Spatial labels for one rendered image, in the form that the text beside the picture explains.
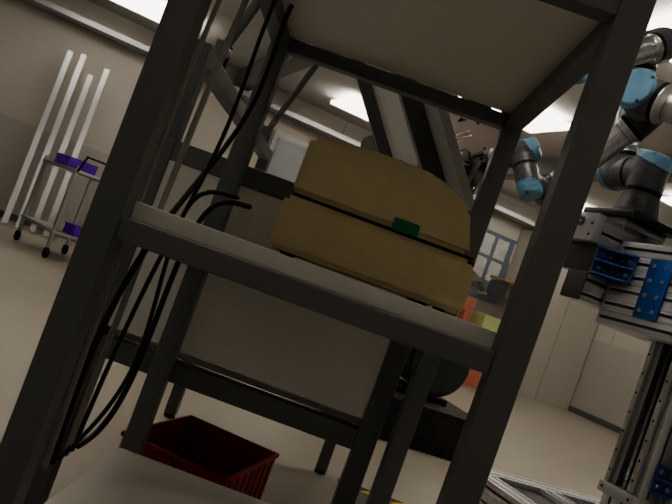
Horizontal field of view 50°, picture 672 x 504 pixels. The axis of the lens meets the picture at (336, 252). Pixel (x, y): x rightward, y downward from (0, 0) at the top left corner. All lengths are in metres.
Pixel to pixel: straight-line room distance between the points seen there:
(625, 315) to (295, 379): 1.21
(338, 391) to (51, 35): 8.03
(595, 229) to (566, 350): 8.71
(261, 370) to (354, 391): 0.18
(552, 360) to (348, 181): 9.92
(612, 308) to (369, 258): 1.41
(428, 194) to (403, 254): 0.10
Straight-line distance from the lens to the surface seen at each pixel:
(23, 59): 9.11
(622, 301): 2.34
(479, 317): 8.76
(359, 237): 1.05
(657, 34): 2.60
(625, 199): 2.50
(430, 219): 1.06
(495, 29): 1.03
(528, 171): 2.27
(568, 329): 10.97
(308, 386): 1.40
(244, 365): 1.41
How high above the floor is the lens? 0.66
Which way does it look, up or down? 2 degrees up
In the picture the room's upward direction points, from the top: 20 degrees clockwise
